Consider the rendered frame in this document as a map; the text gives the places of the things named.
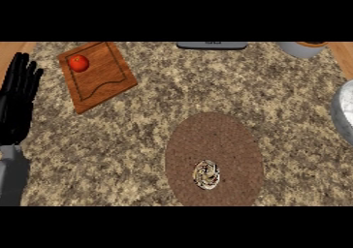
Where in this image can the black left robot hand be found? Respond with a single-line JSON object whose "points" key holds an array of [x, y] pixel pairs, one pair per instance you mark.
{"points": [[13, 100]]}

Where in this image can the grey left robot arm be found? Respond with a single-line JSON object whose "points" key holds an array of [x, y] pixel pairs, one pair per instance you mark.
{"points": [[6, 176]]}

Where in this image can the brown round placemat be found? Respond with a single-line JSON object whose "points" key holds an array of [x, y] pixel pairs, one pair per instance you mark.
{"points": [[216, 145]]}

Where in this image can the grey marble bowl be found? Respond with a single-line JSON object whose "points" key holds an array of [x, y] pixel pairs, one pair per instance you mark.
{"points": [[349, 111]]}

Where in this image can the red tomato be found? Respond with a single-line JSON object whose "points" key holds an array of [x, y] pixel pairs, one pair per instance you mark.
{"points": [[80, 63]]}

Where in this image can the brown wooden cutting board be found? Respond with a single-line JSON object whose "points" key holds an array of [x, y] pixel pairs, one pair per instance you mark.
{"points": [[99, 76]]}

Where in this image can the grey flat appliance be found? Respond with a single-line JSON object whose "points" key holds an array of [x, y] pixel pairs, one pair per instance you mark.
{"points": [[211, 45]]}

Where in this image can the grey pot with brown rim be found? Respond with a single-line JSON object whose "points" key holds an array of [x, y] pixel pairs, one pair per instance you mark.
{"points": [[303, 49]]}

